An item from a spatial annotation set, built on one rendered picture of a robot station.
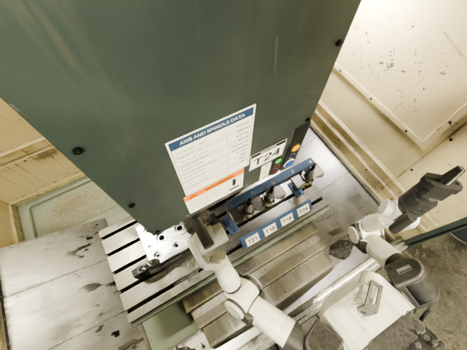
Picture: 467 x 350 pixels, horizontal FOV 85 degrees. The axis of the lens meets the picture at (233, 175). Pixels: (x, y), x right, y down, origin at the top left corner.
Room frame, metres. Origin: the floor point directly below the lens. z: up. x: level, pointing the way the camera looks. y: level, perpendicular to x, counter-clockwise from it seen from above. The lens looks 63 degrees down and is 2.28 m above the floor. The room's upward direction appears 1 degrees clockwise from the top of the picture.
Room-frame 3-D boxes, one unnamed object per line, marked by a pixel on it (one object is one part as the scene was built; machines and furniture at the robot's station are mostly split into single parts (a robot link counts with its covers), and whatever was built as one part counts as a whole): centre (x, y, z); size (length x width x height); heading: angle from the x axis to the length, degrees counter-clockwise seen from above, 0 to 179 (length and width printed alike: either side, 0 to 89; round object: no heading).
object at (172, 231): (0.34, 0.32, 0.96); 0.29 x 0.23 x 0.05; 121
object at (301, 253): (0.15, -0.17, 0.70); 0.90 x 0.30 x 0.16; 121
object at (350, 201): (0.72, -0.36, 0.75); 0.89 x 0.70 x 0.26; 31
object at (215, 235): (0.21, 0.09, 1.47); 0.11 x 0.11 x 0.11; 31
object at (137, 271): (0.16, 0.41, 0.97); 0.13 x 0.03 x 0.15; 121
